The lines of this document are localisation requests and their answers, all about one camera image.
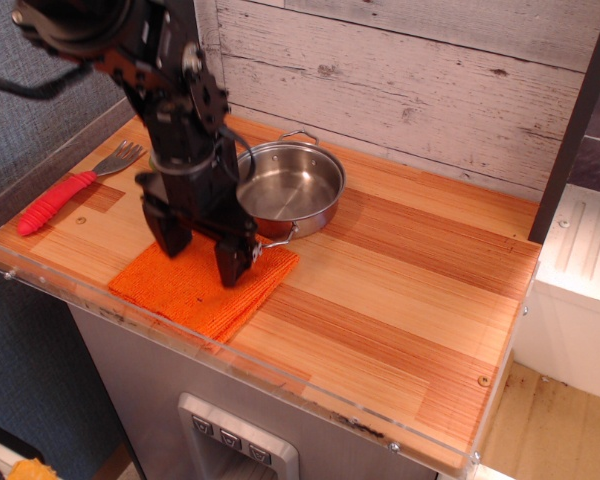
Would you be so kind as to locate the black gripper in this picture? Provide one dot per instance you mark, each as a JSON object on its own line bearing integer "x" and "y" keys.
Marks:
{"x": 182, "y": 196}

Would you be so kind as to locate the orange knitted cloth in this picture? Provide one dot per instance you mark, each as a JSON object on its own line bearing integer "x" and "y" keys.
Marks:
{"x": 187, "y": 289}

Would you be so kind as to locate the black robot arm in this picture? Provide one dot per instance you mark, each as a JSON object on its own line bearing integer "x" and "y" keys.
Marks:
{"x": 152, "y": 51}

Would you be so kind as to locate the yellow object at corner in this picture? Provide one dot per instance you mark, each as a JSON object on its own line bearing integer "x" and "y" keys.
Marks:
{"x": 31, "y": 469}

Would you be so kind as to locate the stainless steel pot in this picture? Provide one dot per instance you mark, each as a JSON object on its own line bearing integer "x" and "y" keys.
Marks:
{"x": 291, "y": 186}

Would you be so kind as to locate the grey toy fridge cabinet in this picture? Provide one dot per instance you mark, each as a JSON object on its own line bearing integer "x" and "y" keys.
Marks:
{"x": 144, "y": 378}

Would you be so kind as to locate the clear acrylic table guard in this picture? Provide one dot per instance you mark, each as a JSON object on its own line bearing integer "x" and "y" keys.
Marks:
{"x": 326, "y": 389}

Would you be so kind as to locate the silver dispenser panel with buttons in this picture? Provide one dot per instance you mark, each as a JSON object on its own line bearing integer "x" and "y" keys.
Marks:
{"x": 224, "y": 446}

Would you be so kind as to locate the white toy sink unit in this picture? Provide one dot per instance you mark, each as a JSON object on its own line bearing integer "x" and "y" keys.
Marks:
{"x": 558, "y": 333}

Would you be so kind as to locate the fork with red handle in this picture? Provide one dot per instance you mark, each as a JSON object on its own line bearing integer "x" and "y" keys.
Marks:
{"x": 51, "y": 202}

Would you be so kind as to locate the dark right post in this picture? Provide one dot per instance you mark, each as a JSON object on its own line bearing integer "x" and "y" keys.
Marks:
{"x": 582, "y": 112}

